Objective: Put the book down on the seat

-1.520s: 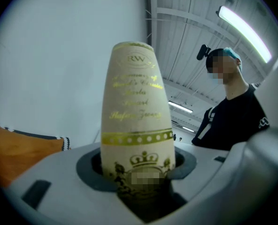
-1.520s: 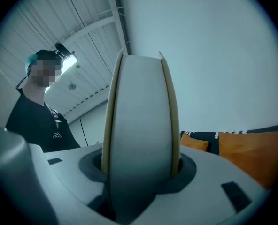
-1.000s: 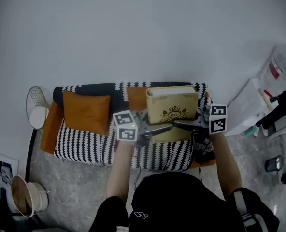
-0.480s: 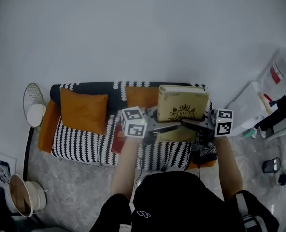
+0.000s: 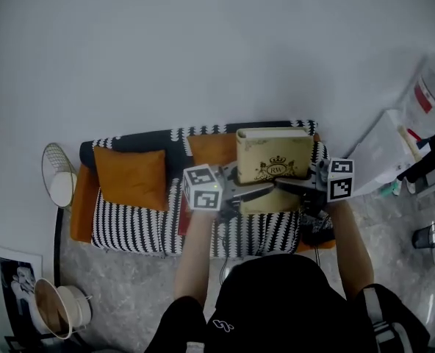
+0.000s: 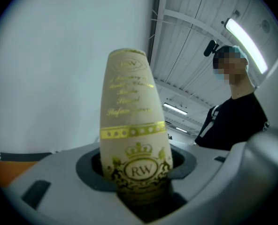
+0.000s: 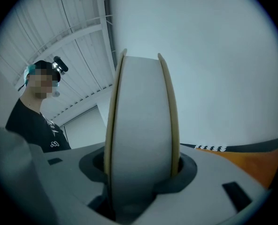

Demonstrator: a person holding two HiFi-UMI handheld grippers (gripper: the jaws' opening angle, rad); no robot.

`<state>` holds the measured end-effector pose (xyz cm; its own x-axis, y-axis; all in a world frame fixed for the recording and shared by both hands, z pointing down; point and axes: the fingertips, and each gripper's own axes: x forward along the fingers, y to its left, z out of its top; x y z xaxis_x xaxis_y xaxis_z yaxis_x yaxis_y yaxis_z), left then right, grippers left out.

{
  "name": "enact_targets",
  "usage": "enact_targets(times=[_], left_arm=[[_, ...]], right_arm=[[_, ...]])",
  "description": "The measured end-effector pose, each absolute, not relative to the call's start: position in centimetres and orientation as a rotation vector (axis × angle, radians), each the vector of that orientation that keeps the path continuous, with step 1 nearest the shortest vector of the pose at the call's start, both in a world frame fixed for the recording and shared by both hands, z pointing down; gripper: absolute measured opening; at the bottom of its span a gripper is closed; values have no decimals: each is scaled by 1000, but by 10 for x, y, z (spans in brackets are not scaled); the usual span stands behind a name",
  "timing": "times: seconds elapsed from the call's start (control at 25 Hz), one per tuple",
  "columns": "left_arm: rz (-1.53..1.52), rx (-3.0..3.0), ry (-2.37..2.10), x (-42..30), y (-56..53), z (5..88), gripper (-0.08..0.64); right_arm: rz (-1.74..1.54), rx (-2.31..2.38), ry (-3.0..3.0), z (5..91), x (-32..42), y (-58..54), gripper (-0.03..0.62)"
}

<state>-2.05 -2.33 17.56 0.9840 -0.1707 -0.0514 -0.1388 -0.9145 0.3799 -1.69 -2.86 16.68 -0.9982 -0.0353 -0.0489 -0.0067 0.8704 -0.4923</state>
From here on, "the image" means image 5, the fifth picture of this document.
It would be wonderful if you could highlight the small orange cushion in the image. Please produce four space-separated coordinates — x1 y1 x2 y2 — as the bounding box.
93 145 169 212

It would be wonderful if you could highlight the person's left forearm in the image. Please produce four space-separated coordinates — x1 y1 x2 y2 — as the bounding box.
173 207 222 307

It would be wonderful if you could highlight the grey fuzzy blanket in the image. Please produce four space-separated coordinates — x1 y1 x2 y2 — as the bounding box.
298 211 337 246

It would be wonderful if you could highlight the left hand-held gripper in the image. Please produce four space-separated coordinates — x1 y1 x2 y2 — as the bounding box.
183 163 276 220

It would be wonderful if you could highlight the beige stick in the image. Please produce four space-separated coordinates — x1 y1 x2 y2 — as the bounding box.
397 124 423 163

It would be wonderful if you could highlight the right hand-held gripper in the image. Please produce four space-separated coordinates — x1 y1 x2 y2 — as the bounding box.
275 157 354 218

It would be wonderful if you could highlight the person's black shirt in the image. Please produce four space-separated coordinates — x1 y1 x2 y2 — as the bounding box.
143 254 431 353

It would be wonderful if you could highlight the black mesh waste bin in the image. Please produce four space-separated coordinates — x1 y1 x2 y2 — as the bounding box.
411 222 435 250

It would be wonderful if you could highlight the large orange cushion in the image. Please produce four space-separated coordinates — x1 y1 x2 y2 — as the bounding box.
186 132 240 168

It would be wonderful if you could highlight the person's right forearm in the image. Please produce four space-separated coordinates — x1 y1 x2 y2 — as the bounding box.
327 199 375 301

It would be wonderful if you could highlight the black white striped throw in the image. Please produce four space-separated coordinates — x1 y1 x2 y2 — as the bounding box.
79 119 331 259

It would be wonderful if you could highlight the beige gold-printed book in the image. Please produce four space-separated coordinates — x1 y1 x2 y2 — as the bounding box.
235 126 314 213

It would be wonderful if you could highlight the white water dispenser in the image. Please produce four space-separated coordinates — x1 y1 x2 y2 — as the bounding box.
345 108 434 198

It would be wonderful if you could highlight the small teal object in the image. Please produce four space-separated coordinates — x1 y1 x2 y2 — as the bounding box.
381 181 402 197

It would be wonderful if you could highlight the round wooden side table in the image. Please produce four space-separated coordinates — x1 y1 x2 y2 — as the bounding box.
32 277 93 340

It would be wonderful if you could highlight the grey shoulder strap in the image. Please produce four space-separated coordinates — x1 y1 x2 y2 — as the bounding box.
362 287 417 353

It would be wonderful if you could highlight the gold wire basket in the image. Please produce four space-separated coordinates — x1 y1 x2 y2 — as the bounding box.
41 142 79 210

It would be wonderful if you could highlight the black white framed picture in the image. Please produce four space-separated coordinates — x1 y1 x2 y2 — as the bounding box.
0 240 44 345

